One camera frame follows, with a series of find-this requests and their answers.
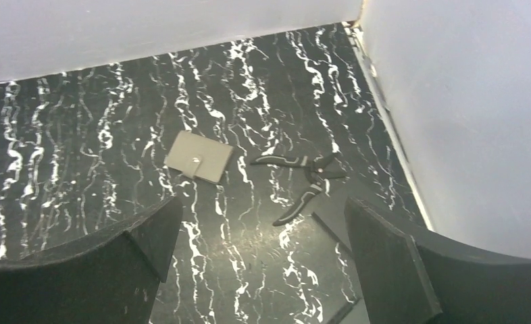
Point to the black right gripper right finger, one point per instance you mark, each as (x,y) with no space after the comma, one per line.
(409,274)

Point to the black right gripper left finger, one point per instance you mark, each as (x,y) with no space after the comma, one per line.
(109,276)

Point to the grey leather card holder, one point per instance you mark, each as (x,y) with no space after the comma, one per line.
(198,157)

